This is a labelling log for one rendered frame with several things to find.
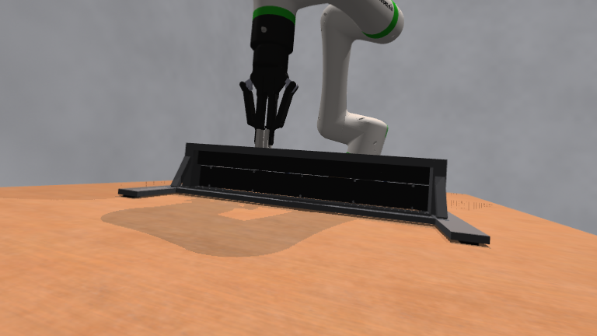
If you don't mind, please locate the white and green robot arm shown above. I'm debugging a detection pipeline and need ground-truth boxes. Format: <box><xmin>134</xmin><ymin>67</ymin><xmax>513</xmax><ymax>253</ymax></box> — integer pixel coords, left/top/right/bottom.
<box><xmin>250</xmin><ymin>0</ymin><xmax>404</xmax><ymax>156</ymax></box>

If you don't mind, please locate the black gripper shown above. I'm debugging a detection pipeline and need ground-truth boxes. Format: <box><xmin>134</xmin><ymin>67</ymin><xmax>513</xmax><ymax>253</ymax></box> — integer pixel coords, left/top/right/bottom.
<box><xmin>239</xmin><ymin>46</ymin><xmax>299</xmax><ymax>149</ymax></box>

